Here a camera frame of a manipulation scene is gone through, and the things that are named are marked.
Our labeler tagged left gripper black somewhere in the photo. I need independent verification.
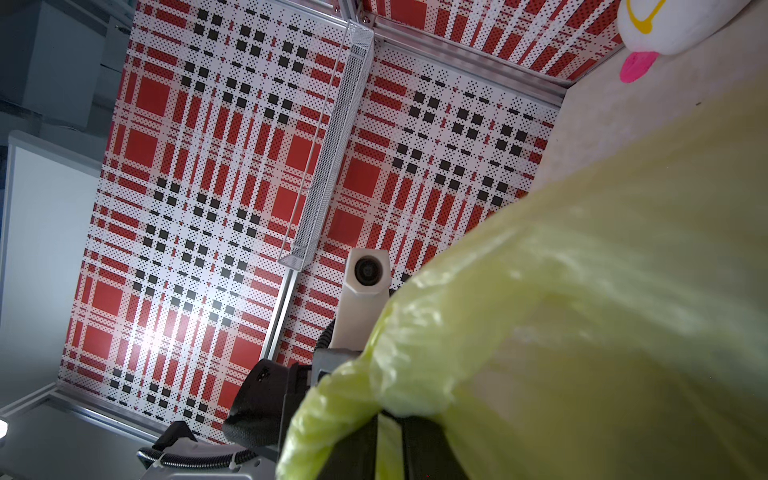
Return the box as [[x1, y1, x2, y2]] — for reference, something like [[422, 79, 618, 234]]
[[222, 349, 360, 450]]

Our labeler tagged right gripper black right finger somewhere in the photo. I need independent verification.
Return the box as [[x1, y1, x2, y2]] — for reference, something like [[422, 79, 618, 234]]
[[400, 417, 468, 480]]

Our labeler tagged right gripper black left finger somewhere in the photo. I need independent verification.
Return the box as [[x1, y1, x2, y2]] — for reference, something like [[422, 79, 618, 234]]
[[317, 416, 378, 480]]

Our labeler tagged yellow-green plastic bag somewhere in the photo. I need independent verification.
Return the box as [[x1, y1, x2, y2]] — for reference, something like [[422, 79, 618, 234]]
[[277, 76, 767, 479]]

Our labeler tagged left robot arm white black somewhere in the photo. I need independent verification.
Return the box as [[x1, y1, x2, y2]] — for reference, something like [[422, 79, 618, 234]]
[[137, 348, 360, 479]]

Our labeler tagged white pink plush bird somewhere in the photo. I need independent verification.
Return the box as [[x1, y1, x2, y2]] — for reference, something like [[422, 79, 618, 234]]
[[617, 0, 749, 84]]

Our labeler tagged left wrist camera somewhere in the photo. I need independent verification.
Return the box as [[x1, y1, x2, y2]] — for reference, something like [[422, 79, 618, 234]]
[[330, 248, 392, 351]]

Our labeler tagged white wire mesh shelf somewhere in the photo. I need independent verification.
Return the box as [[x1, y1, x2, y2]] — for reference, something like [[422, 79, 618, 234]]
[[278, 21, 374, 272]]

